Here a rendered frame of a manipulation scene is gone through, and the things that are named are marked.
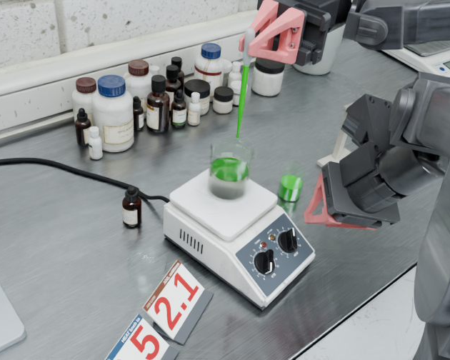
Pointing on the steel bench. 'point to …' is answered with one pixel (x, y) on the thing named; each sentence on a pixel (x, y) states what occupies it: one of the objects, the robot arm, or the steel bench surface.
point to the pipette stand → (337, 146)
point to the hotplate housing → (225, 251)
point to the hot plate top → (184, 199)
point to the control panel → (246, 254)
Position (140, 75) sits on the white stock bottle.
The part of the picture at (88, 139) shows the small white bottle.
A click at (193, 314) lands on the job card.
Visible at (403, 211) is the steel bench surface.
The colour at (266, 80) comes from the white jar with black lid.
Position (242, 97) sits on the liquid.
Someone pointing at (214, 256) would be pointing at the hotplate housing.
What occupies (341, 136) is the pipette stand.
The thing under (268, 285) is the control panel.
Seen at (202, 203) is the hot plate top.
